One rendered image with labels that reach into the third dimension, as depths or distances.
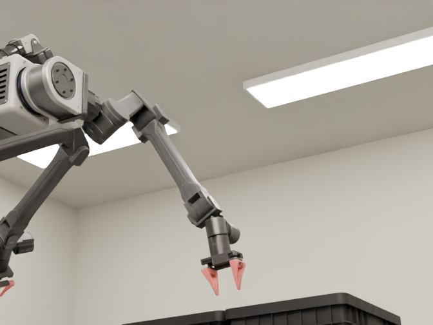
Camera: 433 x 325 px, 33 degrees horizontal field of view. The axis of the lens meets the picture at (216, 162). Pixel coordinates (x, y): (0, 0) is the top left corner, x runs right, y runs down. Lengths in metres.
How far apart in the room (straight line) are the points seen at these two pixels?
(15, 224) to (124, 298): 3.88
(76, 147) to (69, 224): 4.35
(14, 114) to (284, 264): 4.04
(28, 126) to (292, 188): 4.08
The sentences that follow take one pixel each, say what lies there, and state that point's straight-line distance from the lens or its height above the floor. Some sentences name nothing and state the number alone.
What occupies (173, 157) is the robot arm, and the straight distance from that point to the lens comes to 2.15.
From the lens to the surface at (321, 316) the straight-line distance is 1.62.
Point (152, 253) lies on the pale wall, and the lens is 6.23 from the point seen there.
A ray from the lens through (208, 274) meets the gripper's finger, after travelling 1.99.
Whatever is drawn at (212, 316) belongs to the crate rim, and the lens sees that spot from 1.73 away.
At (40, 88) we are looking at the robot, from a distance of 1.76.
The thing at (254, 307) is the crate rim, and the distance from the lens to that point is 1.68.
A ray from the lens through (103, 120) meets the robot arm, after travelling 1.89.
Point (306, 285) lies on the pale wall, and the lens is 5.51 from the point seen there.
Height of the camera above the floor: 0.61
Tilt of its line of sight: 22 degrees up
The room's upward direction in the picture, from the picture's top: 2 degrees counter-clockwise
